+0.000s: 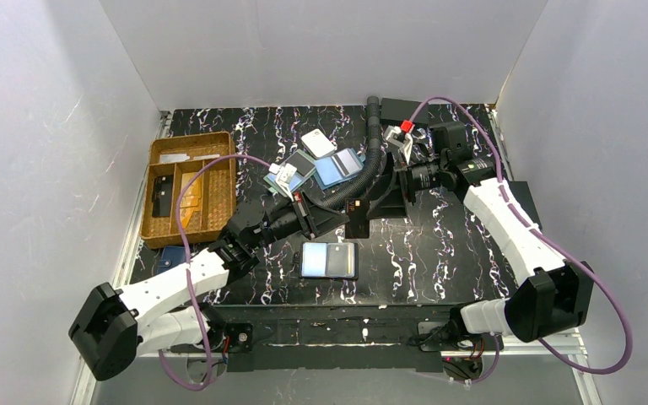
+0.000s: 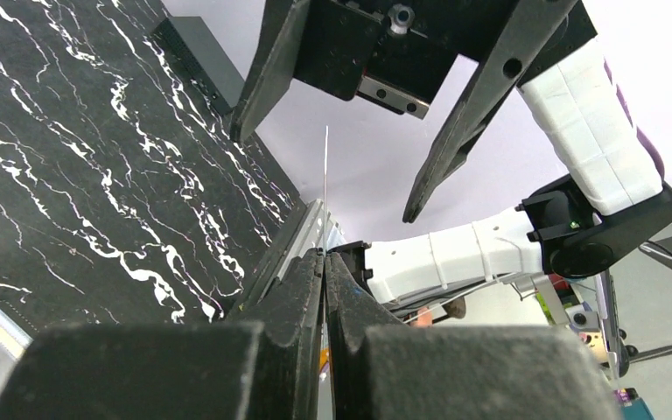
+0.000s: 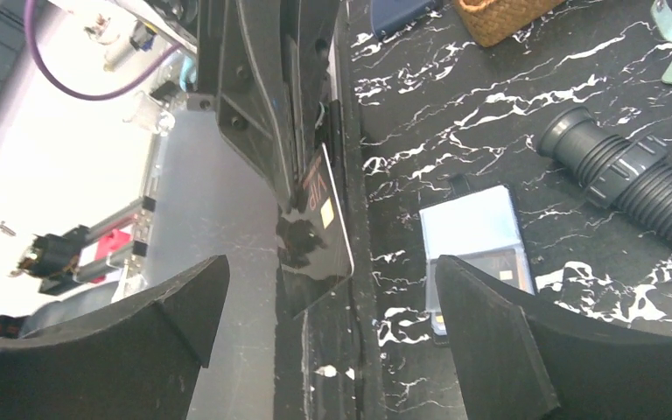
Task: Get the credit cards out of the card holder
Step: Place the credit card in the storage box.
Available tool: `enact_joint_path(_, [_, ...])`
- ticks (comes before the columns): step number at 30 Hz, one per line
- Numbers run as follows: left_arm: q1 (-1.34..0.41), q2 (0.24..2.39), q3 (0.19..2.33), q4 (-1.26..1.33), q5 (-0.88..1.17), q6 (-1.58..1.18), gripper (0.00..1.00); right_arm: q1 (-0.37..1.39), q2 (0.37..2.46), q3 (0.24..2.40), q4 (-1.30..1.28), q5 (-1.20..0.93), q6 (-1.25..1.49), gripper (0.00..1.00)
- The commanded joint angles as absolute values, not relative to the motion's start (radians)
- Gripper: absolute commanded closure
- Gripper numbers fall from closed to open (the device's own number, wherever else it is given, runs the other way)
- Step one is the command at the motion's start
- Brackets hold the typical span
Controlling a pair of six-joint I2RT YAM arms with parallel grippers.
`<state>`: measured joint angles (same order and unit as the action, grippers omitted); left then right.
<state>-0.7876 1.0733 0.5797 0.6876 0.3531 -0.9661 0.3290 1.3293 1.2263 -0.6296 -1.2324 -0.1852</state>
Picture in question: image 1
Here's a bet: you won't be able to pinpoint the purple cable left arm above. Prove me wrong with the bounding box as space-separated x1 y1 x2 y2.
159 154 280 392

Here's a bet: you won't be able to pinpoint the black corrugated hose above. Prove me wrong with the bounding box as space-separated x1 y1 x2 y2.
318 95 384 211

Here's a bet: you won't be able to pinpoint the white card case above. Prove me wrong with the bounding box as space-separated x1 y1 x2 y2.
300 129 337 159

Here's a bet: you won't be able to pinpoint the black box at back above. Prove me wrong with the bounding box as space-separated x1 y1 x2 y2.
380 98 429 127

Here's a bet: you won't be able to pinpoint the green card holder open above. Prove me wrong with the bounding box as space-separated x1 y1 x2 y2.
264 149 316 194

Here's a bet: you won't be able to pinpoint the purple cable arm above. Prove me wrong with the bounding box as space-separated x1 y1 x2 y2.
159 154 280 392
408 96 634 384

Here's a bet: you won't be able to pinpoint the woven wicker tray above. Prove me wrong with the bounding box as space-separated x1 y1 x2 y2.
140 132 236 250

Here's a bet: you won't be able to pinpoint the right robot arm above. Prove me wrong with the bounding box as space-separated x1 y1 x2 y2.
384 121 593 343

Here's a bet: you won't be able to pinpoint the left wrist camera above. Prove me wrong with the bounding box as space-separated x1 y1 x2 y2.
269 163 297 201

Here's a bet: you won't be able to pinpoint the black card in tray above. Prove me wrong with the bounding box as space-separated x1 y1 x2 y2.
151 175 174 218

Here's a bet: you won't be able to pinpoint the white card in tray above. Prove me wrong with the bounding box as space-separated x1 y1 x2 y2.
158 153 221 164

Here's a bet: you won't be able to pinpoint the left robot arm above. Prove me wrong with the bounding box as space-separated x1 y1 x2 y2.
68 192 348 381

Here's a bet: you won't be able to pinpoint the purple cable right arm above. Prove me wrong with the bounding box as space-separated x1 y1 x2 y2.
408 96 634 384

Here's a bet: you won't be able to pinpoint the aluminium frame rail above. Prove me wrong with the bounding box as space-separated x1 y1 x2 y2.
72 309 602 404

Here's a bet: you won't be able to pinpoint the black box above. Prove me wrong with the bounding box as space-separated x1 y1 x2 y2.
380 98 429 127
508 181 543 231

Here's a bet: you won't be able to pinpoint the black box at right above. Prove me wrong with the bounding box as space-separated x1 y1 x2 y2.
508 181 543 231

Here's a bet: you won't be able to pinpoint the gold cards in tray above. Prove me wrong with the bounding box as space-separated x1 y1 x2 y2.
179 172 203 229

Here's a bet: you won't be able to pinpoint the blue card holder open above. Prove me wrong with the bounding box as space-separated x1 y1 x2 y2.
314 148 365 190

